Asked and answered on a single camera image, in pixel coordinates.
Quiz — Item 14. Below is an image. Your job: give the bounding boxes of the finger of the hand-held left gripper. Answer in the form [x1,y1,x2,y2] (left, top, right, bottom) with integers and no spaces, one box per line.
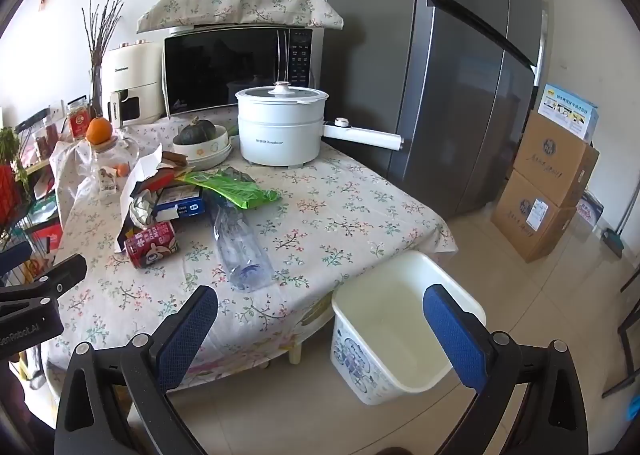
[0,254,88,308]
[0,241,33,277]

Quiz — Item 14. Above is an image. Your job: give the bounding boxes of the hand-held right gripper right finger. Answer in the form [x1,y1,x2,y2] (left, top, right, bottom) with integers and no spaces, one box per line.
[422,284,590,455]

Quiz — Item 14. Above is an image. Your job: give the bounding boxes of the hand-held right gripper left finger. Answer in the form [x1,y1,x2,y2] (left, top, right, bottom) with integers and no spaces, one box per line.
[54,285,219,455]

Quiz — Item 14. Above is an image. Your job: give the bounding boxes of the white plastic bin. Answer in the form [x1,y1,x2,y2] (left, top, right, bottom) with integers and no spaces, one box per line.
[331,251,487,406]

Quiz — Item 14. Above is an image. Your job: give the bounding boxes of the red drink can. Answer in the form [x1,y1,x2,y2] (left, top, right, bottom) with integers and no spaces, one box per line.
[123,221,181,269]

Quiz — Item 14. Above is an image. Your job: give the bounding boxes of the clear plastic bottle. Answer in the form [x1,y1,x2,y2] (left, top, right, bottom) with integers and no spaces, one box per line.
[207,195,275,293]

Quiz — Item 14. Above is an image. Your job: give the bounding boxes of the paper ball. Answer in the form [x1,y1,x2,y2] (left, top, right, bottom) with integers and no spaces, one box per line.
[129,190,161,231]

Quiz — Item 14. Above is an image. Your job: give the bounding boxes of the green plastic wrapper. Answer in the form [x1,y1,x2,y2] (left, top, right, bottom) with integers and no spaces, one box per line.
[182,169,282,210]

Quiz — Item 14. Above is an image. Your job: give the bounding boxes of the red snack box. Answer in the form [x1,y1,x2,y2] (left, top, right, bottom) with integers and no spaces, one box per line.
[32,222,63,253]

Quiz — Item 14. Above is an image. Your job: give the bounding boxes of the pink flower undercloth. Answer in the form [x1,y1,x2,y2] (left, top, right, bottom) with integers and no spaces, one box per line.
[175,291,335,393]

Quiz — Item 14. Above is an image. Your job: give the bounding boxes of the glass jar with wooden lid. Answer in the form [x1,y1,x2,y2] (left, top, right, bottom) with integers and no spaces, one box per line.
[85,135,143,196]

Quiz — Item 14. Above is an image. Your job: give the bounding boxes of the brown cardboard box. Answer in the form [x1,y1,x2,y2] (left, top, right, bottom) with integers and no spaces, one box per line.
[491,169,591,263]
[514,111,600,208]

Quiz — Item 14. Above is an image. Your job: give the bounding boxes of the red label jar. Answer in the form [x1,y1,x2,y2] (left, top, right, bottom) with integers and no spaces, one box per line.
[66,96,92,138]

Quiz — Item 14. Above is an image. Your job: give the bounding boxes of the large orange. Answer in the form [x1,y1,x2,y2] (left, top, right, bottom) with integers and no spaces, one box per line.
[86,118,112,145]

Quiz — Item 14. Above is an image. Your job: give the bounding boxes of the floral tablecloth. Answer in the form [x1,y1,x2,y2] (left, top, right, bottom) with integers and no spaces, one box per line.
[42,112,458,398]

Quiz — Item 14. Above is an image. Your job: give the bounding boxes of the glass vase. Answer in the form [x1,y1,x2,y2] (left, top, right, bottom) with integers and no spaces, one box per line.
[89,62,106,118]

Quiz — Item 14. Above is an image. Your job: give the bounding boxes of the cream floral bowl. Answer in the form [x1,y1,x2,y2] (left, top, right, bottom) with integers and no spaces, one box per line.
[172,126,230,160]

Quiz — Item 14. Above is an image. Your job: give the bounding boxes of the small blue white box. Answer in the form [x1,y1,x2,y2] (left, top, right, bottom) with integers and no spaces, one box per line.
[575,190,606,236]

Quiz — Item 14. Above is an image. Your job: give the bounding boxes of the dark green squash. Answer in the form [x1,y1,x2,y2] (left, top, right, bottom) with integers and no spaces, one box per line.
[179,116,218,146]

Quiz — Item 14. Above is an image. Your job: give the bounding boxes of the cream air fryer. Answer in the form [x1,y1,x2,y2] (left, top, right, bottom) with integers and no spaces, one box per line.
[101,40,166,128]

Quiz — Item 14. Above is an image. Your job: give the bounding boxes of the white electric cooking pot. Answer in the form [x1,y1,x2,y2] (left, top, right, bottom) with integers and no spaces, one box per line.
[235,81,403,167]

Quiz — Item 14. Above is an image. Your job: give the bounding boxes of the dried twigs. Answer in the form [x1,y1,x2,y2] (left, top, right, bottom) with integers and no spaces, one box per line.
[81,0,137,71]

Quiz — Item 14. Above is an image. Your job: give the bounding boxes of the grey refrigerator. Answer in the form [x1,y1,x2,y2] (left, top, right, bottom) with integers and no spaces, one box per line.
[326,0,546,221]

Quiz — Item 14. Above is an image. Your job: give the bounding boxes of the blue white printed box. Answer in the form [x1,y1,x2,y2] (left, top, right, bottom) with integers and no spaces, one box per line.
[537,84,599,141]

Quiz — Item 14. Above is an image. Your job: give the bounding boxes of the black microwave oven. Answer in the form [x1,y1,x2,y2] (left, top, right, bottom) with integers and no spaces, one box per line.
[162,26,325,120]

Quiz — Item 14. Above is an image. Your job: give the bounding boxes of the floral cover cloth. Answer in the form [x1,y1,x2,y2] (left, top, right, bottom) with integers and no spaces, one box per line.
[136,0,345,34]

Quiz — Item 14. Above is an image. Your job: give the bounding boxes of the black wire rack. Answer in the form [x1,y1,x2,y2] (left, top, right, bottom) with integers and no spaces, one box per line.
[0,110,68,286]

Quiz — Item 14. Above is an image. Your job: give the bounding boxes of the black metal chair frame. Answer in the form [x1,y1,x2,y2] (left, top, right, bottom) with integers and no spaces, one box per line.
[602,205,640,398]

